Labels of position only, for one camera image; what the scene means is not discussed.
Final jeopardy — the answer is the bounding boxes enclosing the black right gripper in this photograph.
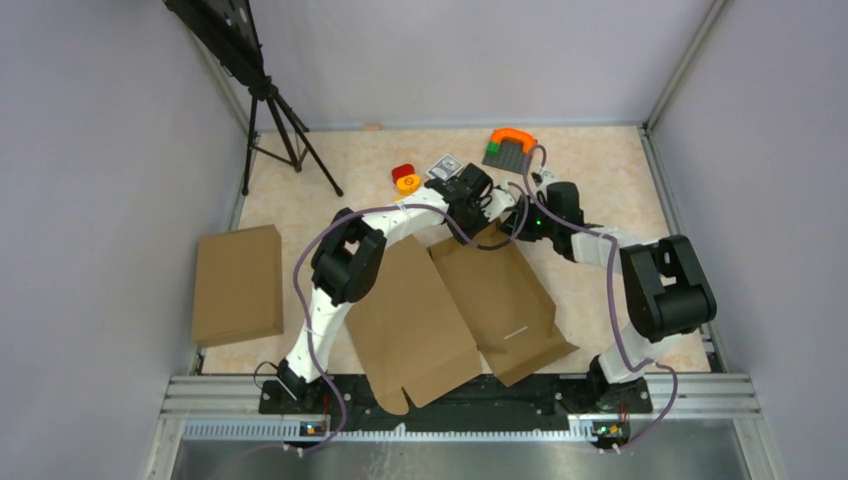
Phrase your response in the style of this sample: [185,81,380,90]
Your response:
[497,195,558,244]

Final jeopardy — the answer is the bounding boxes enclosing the large cardboard box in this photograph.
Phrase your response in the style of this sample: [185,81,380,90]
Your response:
[345,226,577,416]

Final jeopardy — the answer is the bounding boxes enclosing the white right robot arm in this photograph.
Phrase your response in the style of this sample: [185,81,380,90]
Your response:
[503,176,717,412]

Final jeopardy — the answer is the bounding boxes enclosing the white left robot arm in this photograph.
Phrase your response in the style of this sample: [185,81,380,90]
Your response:
[276,164,524,414]

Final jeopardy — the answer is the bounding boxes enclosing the blue playing card box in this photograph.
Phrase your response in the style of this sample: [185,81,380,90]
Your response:
[426,154,464,181]

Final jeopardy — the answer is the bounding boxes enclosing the small folded cardboard box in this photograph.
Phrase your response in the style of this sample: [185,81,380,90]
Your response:
[191,225,284,348]

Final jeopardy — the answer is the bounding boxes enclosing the yellow oval toy block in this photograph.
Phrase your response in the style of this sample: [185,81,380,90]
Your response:
[395,174,421,197]

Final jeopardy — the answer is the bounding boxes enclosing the orange arch toy block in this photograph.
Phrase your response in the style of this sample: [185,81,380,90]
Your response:
[488,127,537,154]

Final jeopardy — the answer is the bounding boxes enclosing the red oval plastic block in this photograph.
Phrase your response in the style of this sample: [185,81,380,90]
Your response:
[391,163,416,183]

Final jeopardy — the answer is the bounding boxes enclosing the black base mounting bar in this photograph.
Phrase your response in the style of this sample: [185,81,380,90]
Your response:
[258,374,653,433]

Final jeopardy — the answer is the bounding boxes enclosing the black tripod stand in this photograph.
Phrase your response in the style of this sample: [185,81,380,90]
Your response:
[165,0,344,197]

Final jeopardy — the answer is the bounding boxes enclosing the grey lego base plate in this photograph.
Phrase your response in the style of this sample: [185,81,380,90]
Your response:
[482,141,527,174]

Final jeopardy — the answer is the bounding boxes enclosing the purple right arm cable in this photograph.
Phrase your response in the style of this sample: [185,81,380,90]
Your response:
[523,144,680,453]

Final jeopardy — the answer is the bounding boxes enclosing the aluminium front rail frame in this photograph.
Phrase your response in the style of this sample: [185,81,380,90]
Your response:
[145,373,786,479]

